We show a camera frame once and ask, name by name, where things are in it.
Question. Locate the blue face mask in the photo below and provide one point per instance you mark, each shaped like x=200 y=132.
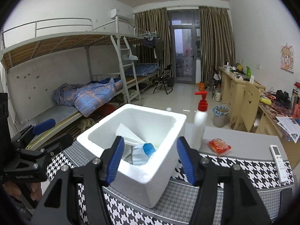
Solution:
x=141 y=153

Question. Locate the wooden desk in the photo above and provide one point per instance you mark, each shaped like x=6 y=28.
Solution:
x=232 y=94

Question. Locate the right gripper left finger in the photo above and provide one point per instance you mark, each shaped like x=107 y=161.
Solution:
x=59 y=204

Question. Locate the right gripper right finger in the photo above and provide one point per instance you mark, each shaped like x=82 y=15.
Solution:
x=241 y=202

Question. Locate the white metal bunk bed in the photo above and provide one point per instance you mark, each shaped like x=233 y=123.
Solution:
x=36 y=59

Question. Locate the houndstooth table mat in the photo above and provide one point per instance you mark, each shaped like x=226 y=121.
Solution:
x=241 y=202

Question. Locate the brown curtain right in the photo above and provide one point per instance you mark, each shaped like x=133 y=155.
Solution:
x=216 y=40

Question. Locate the white air conditioner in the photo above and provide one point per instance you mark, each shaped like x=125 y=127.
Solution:
x=116 y=13

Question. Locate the white remote control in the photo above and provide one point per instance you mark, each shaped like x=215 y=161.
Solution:
x=280 y=166

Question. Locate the anime girl wall poster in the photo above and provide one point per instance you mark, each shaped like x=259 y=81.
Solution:
x=287 y=60

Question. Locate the black folding chair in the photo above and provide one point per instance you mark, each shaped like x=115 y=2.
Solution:
x=166 y=80

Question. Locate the wooden chair smiley back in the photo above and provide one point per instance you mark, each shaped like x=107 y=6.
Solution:
x=248 y=113

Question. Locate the white styrofoam box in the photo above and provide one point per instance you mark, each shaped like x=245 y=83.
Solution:
x=146 y=183

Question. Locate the blue waste bin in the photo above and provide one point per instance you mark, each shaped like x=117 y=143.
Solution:
x=220 y=116

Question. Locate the glass balcony door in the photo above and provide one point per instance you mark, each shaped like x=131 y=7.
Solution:
x=185 y=38

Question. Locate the red snack packet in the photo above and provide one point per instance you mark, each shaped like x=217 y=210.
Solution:
x=218 y=146

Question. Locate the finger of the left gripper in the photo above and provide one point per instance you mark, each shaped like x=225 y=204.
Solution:
x=55 y=147
x=44 y=126

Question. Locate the brown curtain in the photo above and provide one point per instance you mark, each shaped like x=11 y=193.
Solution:
x=216 y=40
x=153 y=27

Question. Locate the white tissue paper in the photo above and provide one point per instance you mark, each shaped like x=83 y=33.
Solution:
x=129 y=137

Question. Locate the white lotion pump bottle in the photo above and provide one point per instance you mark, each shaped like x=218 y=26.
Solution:
x=200 y=118

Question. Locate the brown curtain left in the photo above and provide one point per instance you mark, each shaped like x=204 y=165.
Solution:
x=153 y=27

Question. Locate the papers on desk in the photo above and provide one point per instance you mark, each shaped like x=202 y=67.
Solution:
x=289 y=128

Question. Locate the blue plaid quilt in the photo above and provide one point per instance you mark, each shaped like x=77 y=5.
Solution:
x=87 y=98

